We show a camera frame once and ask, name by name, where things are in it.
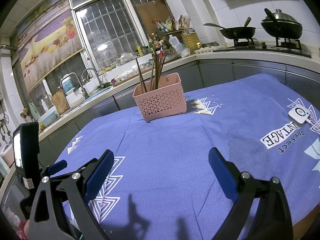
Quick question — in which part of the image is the reddish brown wooden chopstick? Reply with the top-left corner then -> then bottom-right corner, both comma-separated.
157,55 -> 166,89

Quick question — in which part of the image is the thin brown wooden chopstick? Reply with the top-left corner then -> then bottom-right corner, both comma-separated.
136,59 -> 148,93

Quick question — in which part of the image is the light brown wooden chopstick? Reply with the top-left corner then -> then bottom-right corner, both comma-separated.
149,61 -> 155,91

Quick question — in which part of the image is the dark brown wooden chopstick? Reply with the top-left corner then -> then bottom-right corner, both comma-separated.
153,54 -> 161,90

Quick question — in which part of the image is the chrome kitchen faucet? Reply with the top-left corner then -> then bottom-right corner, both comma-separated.
81,68 -> 103,87
60,72 -> 89,99

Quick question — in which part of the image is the person's left hand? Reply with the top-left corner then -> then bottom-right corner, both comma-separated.
19,220 -> 29,240

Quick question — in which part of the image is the wooden cutting board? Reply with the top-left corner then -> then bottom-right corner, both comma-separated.
52,89 -> 70,115

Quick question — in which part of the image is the blue printed tablecloth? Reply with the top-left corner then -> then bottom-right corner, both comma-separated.
59,74 -> 319,239

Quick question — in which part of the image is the white square smart device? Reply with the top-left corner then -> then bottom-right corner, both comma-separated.
288,104 -> 310,126

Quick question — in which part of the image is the pink perforated utensil basket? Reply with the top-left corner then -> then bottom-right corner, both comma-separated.
133,73 -> 187,122

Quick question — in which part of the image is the fruit print window blind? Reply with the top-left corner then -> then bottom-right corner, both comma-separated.
17,0 -> 83,91

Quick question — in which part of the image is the egg tray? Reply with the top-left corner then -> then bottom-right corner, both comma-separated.
194,46 -> 227,54

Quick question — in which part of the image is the white plastic jug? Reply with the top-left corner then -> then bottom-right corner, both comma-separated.
169,35 -> 184,56

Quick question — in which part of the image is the yellow cooking oil bottle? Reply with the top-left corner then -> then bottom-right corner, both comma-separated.
181,28 -> 201,53

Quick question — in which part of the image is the black gas stove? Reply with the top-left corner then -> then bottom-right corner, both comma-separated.
211,38 -> 312,58

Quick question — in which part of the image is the black lidded wok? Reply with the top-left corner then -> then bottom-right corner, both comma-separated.
261,8 -> 303,40

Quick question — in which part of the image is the black wok with handle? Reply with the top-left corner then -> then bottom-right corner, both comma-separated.
203,17 -> 256,40

